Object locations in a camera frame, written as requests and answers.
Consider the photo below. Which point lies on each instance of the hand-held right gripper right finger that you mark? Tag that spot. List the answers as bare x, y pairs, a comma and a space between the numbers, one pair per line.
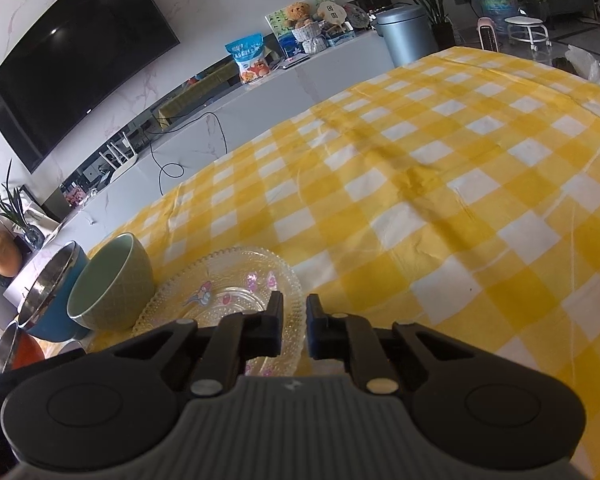
311, 317

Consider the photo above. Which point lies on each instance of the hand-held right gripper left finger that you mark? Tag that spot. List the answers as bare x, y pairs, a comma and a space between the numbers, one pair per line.
278, 312

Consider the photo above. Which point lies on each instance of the clear glass plate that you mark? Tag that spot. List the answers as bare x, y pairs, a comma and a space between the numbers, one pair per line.
220, 270

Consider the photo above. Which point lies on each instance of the green ceramic bowl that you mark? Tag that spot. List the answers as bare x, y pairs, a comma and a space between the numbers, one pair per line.
125, 280

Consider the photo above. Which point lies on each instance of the yellow checked tablecloth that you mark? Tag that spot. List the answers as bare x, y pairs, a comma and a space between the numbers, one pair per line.
430, 185

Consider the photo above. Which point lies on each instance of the white marble tv cabinet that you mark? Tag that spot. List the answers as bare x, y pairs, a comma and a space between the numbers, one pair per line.
265, 105

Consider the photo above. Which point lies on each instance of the blue steel bowl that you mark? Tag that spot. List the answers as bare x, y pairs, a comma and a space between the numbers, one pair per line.
62, 312

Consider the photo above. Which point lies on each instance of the white router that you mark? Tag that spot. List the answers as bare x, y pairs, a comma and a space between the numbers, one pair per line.
122, 162

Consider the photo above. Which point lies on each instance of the pink photo card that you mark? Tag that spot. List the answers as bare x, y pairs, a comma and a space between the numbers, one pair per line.
75, 195

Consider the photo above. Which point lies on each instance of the blue snack bag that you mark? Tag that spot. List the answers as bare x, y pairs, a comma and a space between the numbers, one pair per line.
250, 60

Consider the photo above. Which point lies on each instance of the orange steel bowl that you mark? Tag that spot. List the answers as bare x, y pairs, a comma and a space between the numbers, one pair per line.
27, 352

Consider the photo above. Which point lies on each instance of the plant in glass vase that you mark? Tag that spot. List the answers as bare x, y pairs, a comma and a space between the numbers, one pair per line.
30, 235

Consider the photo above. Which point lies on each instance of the teddy bear in basket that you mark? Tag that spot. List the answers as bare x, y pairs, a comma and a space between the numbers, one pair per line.
310, 37

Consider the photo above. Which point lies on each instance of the gold gourd ornament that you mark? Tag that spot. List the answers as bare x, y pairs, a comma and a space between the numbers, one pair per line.
2, 257

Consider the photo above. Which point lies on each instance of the green leaf painting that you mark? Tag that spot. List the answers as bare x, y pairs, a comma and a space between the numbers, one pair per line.
277, 30

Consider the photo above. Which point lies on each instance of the grey trash can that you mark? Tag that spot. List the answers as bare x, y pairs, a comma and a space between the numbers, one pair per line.
405, 35

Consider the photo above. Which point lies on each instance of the brown teddy bear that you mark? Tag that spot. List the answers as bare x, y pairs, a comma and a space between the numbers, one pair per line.
299, 14

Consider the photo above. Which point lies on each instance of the round paper fan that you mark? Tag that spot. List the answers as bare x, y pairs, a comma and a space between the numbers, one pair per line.
326, 11

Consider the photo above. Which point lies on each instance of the long-leaf potted plant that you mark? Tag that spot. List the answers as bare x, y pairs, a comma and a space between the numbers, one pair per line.
442, 27

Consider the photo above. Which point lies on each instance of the black television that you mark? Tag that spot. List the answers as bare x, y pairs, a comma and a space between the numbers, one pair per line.
70, 60

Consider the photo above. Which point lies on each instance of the pink space heater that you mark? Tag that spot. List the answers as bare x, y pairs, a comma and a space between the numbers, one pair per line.
489, 35

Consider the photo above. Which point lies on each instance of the white round stool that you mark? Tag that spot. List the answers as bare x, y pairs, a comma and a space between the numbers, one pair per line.
525, 25

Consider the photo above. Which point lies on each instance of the white plastic bag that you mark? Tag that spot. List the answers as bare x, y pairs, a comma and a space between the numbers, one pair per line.
587, 65

